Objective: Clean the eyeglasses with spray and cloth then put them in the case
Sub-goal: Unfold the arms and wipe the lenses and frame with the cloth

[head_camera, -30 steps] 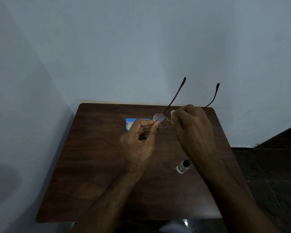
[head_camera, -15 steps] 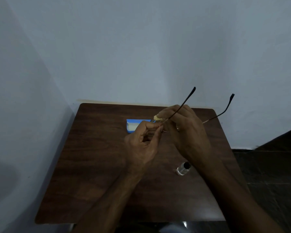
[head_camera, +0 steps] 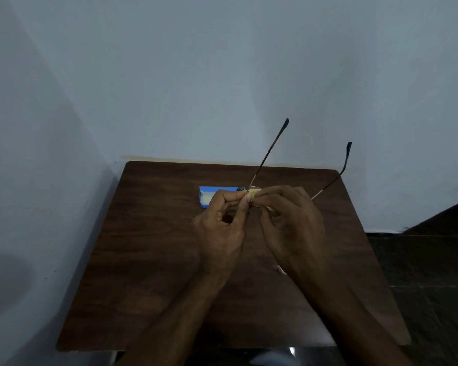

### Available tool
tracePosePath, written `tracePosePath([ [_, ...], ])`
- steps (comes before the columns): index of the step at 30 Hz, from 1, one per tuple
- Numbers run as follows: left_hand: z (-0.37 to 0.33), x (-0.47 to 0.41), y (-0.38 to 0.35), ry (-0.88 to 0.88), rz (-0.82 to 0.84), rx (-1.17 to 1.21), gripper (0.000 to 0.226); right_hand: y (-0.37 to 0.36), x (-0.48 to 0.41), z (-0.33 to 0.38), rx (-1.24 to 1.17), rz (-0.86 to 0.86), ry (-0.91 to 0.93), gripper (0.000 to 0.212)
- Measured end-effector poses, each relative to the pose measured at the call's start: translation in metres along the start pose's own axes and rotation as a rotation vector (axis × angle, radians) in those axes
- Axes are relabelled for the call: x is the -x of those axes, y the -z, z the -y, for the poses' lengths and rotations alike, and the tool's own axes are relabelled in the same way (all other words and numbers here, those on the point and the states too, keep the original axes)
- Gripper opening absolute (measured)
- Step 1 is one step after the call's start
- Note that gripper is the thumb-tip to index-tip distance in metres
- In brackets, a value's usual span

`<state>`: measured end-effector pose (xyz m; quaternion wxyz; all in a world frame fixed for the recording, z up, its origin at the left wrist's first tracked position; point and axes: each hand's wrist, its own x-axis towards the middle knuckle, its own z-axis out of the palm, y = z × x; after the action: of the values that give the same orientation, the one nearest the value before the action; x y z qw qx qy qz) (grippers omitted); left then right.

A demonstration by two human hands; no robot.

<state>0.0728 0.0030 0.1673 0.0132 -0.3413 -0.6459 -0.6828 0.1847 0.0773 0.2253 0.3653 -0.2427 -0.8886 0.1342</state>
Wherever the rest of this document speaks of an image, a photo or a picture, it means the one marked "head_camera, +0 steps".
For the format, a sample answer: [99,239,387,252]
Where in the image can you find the person's left hand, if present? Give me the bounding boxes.
[193,189,251,279]

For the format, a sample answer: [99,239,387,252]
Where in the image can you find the person's right hand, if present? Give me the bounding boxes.
[252,185,327,288]

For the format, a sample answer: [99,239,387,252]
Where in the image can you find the yellow cleaning cloth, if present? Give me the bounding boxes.
[247,188,275,214]

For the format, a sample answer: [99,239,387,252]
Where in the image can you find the thin-framed eyeglasses with dark tips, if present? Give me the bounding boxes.
[237,118,353,208]

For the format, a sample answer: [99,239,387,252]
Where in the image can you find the person's right forearm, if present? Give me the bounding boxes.
[290,276,414,366]

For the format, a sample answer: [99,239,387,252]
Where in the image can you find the person's left forearm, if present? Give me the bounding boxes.
[114,273,230,366]

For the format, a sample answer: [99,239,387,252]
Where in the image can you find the blue eyeglasses case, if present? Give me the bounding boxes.
[199,186,247,209]

